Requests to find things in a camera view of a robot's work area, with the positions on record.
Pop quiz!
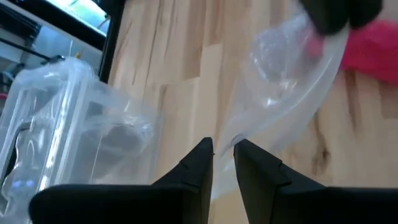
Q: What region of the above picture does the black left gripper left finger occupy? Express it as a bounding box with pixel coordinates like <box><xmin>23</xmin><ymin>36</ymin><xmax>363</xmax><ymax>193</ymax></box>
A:
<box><xmin>29</xmin><ymin>136</ymin><xmax>215</xmax><ymax>224</ymax></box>

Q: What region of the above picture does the red elastic bandage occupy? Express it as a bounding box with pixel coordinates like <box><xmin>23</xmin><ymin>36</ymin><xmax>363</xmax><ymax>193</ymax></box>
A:
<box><xmin>306</xmin><ymin>20</ymin><xmax>398</xmax><ymax>86</ymax></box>

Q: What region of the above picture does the black table edge frame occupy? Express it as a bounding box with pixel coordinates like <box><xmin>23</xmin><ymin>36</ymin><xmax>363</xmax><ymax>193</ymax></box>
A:
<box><xmin>98</xmin><ymin>0</ymin><xmax>126</xmax><ymax>84</ymax></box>

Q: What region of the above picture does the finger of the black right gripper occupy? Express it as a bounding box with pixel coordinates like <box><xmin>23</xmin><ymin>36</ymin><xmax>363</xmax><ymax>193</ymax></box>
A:
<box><xmin>300</xmin><ymin>0</ymin><xmax>351</xmax><ymax>36</ymax></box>
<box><xmin>349</xmin><ymin>0</ymin><xmax>384</xmax><ymax>29</ymax></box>

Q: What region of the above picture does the clear plastic bag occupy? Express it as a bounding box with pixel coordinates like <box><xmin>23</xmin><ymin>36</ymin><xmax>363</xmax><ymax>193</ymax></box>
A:
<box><xmin>213</xmin><ymin>7</ymin><xmax>351</xmax><ymax>202</ymax></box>

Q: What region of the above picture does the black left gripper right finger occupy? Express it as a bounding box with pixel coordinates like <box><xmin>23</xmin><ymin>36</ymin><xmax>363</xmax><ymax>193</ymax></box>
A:
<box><xmin>233</xmin><ymin>138</ymin><xmax>398</xmax><ymax>224</ymax></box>

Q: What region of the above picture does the clear plastic storage bin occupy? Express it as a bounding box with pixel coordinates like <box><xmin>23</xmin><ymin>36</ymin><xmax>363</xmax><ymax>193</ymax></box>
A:
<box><xmin>0</xmin><ymin>57</ymin><xmax>164</xmax><ymax>224</ymax></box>

